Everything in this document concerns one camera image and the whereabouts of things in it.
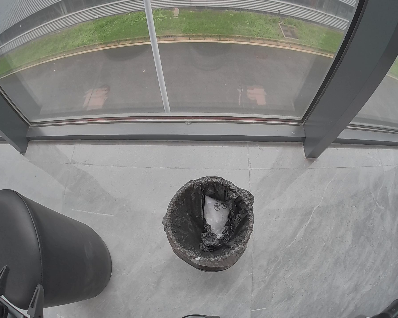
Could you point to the dark grey round chair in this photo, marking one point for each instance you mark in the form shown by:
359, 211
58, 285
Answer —
53, 243

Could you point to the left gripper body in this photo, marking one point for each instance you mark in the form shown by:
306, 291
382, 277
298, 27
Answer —
13, 310

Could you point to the black plastic bag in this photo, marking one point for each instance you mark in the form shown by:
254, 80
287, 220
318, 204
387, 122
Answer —
182, 217

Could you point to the white printed wrapper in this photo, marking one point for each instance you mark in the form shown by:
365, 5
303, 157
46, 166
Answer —
215, 214

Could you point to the crumpled black plastic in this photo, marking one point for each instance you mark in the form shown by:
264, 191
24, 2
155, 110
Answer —
212, 242

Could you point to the window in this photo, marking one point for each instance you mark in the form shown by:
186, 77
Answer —
86, 61

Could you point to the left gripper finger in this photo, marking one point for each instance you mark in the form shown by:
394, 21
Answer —
1, 282
36, 301

